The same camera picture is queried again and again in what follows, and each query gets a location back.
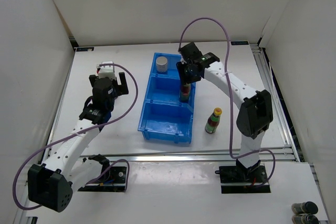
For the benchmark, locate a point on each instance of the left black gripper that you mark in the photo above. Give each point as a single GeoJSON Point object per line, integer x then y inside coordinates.
{"type": "Point", "coordinates": [122, 89]}

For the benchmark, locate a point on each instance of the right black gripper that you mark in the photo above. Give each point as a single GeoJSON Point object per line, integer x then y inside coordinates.
{"type": "Point", "coordinates": [180, 66]}

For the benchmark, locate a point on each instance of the yellow-cap sauce bottle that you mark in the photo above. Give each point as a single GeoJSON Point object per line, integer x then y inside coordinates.
{"type": "Point", "coordinates": [213, 121]}
{"type": "Point", "coordinates": [185, 90]}

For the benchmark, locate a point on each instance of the blue-label shaker can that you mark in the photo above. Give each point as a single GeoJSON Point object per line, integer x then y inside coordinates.
{"type": "Point", "coordinates": [161, 64]}

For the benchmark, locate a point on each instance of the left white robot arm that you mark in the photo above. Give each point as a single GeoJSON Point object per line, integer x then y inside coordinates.
{"type": "Point", "coordinates": [53, 183]}

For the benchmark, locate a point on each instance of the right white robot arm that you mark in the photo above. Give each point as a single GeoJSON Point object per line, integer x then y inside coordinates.
{"type": "Point", "coordinates": [255, 107]}

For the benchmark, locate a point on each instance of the blue three-compartment plastic bin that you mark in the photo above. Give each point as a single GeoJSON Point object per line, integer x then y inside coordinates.
{"type": "Point", "coordinates": [163, 116]}

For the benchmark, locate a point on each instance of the upper dark corner bottle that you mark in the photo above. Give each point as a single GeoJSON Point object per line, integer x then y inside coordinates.
{"type": "Point", "coordinates": [307, 207]}

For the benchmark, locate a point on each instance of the dark corner bottle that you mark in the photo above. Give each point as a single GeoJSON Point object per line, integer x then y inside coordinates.
{"type": "Point", "coordinates": [305, 219]}
{"type": "Point", "coordinates": [307, 207]}

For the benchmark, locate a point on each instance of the lower dark corner bottle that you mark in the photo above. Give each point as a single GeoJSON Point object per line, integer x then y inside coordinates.
{"type": "Point", "coordinates": [305, 219]}

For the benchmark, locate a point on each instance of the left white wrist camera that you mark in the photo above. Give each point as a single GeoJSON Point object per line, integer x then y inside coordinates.
{"type": "Point", "coordinates": [106, 71]}

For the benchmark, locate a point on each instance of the aluminium frame rail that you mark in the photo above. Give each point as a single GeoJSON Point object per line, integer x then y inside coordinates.
{"type": "Point", "coordinates": [122, 138]}

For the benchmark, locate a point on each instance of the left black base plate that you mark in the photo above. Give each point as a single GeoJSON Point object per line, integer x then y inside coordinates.
{"type": "Point", "coordinates": [114, 183]}

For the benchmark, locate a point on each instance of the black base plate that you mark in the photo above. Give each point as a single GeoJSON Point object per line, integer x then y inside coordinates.
{"type": "Point", "coordinates": [114, 183]}
{"type": "Point", "coordinates": [237, 179]}

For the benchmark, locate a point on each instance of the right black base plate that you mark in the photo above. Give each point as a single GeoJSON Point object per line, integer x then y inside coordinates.
{"type": "Point", "coordinates": [237, 179]}

